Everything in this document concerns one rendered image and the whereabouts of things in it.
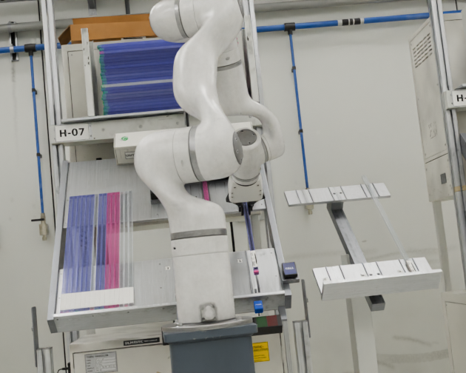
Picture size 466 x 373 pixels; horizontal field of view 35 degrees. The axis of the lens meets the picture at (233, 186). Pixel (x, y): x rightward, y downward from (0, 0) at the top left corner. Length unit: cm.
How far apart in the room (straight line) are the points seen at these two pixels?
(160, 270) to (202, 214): 76
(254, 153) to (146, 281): 53
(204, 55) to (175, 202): 36
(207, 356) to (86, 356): 105
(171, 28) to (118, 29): 133
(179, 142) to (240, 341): 42
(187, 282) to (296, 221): 267
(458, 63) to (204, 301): 185
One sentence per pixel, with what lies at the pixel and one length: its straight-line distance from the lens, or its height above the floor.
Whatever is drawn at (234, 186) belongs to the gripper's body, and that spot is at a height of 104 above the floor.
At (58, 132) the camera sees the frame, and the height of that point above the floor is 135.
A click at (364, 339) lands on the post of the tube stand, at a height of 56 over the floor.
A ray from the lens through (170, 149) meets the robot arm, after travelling 155.
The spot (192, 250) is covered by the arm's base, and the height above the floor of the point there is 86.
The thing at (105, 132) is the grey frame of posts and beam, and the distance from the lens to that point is 270.
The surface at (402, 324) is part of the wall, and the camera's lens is 429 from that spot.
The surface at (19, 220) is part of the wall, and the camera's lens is 424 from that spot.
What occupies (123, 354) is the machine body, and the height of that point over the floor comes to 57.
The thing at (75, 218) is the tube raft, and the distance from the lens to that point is 246.
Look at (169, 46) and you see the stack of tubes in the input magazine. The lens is 273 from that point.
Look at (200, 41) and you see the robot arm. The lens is 171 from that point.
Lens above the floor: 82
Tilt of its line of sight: 6 degrees up
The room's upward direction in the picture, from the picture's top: 6 degrees counter-clockwise
